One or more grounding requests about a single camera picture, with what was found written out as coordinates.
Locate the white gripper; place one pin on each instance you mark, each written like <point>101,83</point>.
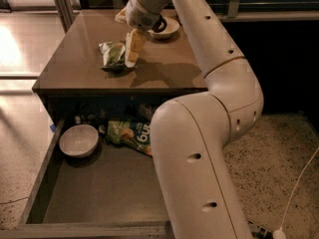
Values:
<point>142,14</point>

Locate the open grey top drawer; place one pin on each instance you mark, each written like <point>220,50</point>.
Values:
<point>112,194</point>

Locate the white plug adapter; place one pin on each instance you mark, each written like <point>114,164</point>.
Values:
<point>279,234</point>

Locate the green jalapeno chip bag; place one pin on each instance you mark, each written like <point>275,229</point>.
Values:
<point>114,57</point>

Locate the small bottle in drawer corner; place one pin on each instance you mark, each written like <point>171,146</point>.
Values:
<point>77,119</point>

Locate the white plastic bottle in drawer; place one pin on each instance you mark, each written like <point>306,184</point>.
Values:
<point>147,111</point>

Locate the grey cabinet with glossy top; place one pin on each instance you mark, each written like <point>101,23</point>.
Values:
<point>74,73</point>

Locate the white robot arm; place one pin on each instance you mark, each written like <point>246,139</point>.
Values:
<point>188,133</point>

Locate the green snack bag in drawer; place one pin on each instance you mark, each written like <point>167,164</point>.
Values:
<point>131,133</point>

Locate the white bowl on cabinet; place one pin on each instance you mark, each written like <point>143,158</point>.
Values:
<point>171,26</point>

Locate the white bowl in drawer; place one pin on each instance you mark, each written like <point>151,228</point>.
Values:
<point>79,140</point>

